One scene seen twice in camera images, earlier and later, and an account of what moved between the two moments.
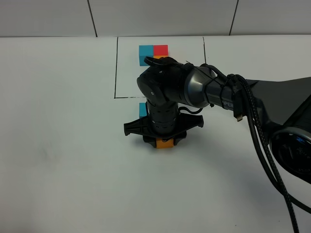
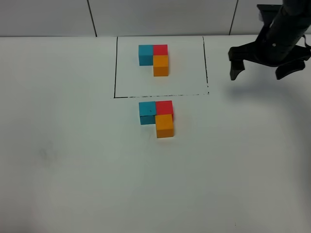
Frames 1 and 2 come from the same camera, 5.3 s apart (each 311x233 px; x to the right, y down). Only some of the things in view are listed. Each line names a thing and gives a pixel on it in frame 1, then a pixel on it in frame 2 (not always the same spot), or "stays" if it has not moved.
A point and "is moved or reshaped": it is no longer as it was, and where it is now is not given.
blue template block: x=145 y=50 stays
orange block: x=160 y=143 is moved or reshaped
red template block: x=160 y=50 stays
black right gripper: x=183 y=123 -> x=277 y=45
